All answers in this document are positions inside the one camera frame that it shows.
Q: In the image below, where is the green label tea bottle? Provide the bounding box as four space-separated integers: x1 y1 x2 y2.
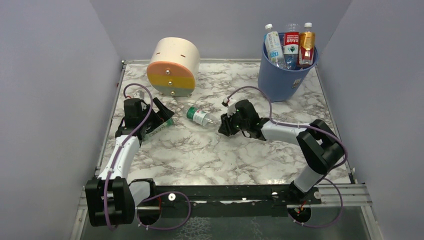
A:
145 118 174 139

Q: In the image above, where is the green cap clear bottle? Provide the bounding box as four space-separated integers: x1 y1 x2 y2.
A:
184 106 216 127

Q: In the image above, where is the white blue label tea bottle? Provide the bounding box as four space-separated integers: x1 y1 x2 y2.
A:
264 23 286 68

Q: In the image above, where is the red label clear bottle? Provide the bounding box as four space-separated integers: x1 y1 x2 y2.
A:
282 23 299 70

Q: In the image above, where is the red yellow label juice bottle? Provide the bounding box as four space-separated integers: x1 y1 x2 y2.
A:
298 22 316 67

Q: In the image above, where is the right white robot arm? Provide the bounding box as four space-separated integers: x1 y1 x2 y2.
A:
218 98 346 201

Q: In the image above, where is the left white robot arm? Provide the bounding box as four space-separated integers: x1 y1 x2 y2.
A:
85 97 175 227

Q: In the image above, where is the blue plastic bin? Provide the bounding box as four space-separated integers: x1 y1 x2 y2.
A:
257 41 320 102

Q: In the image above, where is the beige round drum box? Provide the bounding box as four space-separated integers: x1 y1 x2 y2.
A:
146 37 201 97

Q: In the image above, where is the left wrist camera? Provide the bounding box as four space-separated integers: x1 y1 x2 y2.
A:
134 91 145 100

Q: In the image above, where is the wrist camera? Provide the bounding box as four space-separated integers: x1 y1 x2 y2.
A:
222 97 238 117
134 91 145 100

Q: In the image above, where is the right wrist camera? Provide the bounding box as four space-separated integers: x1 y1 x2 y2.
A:
222 97 238 117

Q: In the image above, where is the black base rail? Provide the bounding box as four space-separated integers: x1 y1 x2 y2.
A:
132 177 332 220

